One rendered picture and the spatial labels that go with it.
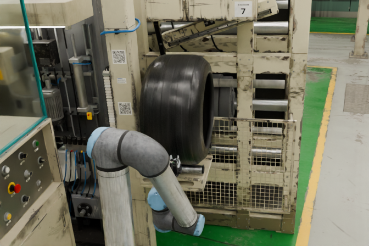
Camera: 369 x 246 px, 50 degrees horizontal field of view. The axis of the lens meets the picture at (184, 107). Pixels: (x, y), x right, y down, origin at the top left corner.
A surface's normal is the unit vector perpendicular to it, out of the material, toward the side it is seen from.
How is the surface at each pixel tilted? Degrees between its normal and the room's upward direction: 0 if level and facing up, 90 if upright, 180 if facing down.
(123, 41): 90
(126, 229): 86
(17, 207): 90
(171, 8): 90
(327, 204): 0
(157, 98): 58
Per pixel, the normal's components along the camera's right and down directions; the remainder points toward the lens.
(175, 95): -0.19, -0.22
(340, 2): -0.37, 0.38
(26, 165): 0.98, 0.04
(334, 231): -0.05, -0.92
